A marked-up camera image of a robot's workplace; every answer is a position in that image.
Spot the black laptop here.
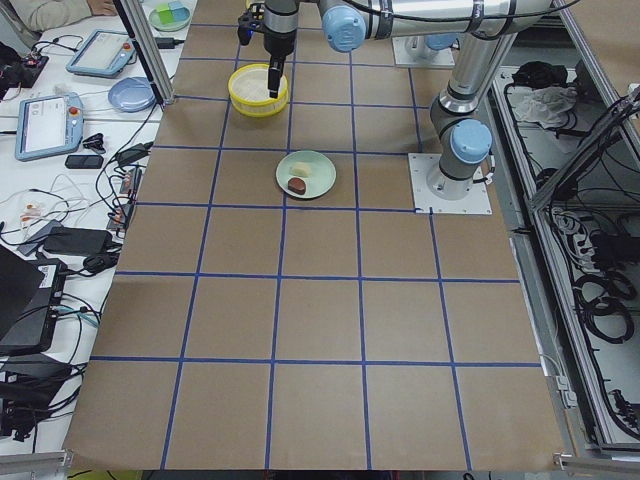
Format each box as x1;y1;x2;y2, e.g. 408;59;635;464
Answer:
1;247;66;356

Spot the light green plate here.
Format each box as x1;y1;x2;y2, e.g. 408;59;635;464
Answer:
275;150;337;199

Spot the teach pendant near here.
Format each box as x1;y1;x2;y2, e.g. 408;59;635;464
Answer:
15;93;84;162

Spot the white steamed bun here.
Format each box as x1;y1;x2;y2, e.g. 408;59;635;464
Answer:
289;162;312;178

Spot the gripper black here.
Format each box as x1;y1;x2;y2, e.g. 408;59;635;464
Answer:
263;9;296;99

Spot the blue plate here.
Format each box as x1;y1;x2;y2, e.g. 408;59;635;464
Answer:
107;77;155;113

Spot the green plate with blocks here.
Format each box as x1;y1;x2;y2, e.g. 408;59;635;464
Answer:
148;1;192;32

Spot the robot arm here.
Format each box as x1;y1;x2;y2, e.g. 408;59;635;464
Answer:
262;0;299;98
317;1;526;201

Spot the white crumpled cloth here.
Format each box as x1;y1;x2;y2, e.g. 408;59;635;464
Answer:
514;86;578;129

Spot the aluminium frame post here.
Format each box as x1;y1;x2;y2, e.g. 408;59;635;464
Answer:
113;0;174;108

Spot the teach pendant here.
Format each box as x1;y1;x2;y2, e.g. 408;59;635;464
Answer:
15;93;84;162
66;30;135;78

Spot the teach pendant far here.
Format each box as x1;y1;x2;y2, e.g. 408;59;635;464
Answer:
66;30;135;78

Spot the black power adapter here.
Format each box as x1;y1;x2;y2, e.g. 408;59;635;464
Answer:
43;227;112;256

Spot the black phone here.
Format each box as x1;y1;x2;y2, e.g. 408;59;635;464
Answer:
65;154;104;170

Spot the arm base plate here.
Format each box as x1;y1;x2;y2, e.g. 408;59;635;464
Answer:
392;33;457;69
408;153;493;215

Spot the yellow rim bamboo steamer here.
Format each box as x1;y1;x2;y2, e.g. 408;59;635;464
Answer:
227;63;289;118

